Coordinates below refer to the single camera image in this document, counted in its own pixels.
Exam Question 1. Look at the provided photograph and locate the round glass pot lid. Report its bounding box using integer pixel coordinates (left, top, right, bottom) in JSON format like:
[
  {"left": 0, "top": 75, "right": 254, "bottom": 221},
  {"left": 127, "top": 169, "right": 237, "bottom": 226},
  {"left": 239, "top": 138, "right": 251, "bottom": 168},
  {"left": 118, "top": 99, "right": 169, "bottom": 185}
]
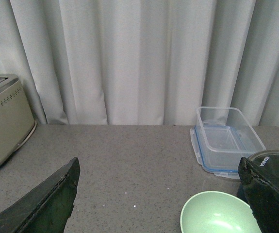
[{"left": 249, "top": 150, "right": 279, "bottom": 178}]

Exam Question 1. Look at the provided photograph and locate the cream two-slot toaster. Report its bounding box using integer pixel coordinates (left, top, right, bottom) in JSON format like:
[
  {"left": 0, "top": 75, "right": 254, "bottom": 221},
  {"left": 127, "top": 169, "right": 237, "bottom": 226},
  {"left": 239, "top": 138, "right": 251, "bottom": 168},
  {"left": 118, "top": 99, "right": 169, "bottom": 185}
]
[{"left": 0, "top": 74, "right": 37, "bottom": 166}]

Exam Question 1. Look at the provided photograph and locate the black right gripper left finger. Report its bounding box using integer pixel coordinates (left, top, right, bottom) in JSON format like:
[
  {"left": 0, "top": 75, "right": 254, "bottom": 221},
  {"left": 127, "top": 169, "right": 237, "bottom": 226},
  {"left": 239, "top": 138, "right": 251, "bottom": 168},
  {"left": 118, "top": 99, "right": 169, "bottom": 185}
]
[{"left": 0, "top": 157, "right": 80, "bottom": 233}]

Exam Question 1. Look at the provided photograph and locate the green bowl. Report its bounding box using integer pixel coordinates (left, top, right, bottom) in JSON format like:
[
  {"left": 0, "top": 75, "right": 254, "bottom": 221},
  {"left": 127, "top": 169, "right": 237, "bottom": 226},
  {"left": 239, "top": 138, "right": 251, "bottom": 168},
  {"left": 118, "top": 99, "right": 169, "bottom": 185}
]
[{"left": 180, "top": 191, "right": 261, "bottom": 233}]

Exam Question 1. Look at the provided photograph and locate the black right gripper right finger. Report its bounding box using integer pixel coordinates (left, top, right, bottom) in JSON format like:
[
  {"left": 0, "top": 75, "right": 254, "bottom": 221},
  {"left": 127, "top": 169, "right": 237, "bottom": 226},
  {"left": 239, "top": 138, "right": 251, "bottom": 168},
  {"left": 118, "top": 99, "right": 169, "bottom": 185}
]
[{"left": 238, "top": 157, "right": 279, "bottom": 233}]

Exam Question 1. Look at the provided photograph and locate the white curtain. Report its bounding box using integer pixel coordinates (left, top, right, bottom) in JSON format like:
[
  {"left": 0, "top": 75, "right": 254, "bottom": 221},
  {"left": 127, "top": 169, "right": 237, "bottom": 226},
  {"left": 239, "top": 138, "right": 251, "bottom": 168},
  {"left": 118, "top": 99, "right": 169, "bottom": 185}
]
[{"left": 0, "top": 0, "right": 279, "bottom": 127}]

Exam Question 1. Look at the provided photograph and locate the clear plastic food container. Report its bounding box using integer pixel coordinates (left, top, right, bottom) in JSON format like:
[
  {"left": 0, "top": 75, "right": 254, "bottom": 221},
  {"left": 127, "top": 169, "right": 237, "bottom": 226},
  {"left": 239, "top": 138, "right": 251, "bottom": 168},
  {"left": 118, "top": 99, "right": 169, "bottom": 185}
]
[{"left": 190, "top": 107, "right": 265, "bottom": 173}]

